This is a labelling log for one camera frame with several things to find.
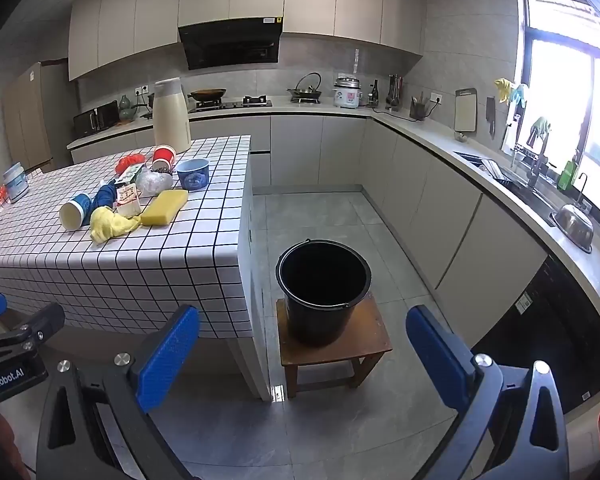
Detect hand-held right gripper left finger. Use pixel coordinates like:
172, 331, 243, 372
36, 304, 201, 480

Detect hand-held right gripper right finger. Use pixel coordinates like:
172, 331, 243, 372
406, 305, 571, 480

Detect yellow cloth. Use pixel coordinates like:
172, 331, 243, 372
90, 206, 142, 244

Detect black plastic bucket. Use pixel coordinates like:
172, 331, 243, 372
275, 239, 372, 346

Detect clear plastic bag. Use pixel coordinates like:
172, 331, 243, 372
136, 167, 175, 197

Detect brown wooden stool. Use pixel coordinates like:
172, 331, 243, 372
276, 294, 393, 400

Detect black built-in dishwasher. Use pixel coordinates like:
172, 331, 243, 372
472, 255, 600, 413

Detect white and blue paper cup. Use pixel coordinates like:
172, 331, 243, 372
59, 193, 93, 230

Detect white jar with blue label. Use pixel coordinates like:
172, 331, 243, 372
2, 162, 30, 203

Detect blue cloth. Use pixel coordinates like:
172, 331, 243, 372
91, 183, 118, 211

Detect yellow sponge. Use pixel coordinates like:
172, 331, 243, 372
140, 189, 189, 226

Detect white and orange carton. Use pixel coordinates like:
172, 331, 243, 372
115, 182, 143, 218

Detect beige lower cabinets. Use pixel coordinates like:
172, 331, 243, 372
67, 112, 548, 306

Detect green carton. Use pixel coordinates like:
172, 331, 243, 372
114, 164, 147, 186

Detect blue paper bowl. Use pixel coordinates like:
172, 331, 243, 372
175, 158, 211, 192

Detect steel mixing bowl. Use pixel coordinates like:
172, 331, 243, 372
552, 203, 595, 253

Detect kitchen sink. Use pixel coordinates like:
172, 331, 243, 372
455, 150, 556, 226

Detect beige refrigerator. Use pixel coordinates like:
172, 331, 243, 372
2, 61, 78, 171

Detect red paper cup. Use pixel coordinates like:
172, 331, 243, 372
151, 144, 179, 172

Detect grey kitchen faucet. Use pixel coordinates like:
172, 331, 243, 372
512, 132, 551, 191

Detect black microwave oven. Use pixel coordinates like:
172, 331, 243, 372
73, 100, 120, 138

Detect green detergent bottle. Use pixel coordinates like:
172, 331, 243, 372
557, 157, 580, 192

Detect beige thermos jug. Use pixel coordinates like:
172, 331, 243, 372
151, 77, 193, 155

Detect pale cutting board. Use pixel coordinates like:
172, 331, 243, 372
454, 87, 478, 133

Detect green rubber glove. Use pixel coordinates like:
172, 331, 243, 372
527, 116, 552, 148

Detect black gas stove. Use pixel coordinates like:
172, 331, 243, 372
187, 95, 273, 112

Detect white rice cooker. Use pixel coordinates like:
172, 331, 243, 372
333, 76, 364, 109

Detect kitchen window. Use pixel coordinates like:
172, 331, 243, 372
500, 0, 600, 221

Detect black range hood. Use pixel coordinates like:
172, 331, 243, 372
178, 15, 285, 71

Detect black pot with hoop handle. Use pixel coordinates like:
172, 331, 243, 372
287, 72, 323, 104

